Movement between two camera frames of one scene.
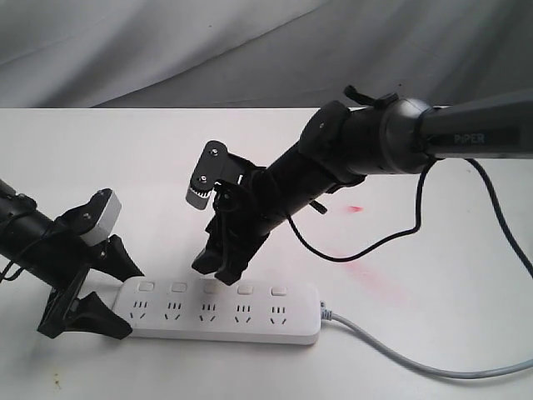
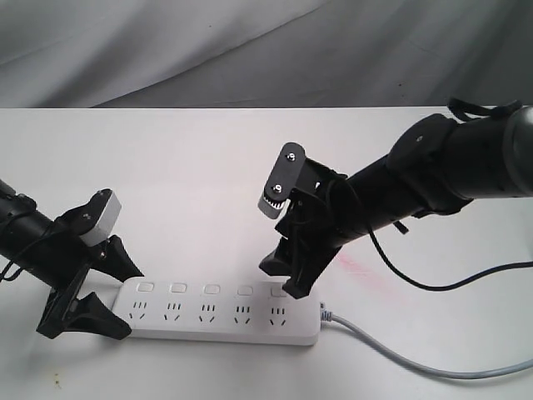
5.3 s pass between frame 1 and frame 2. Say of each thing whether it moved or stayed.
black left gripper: stayed
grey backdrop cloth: stayed
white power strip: stayed
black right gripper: moved
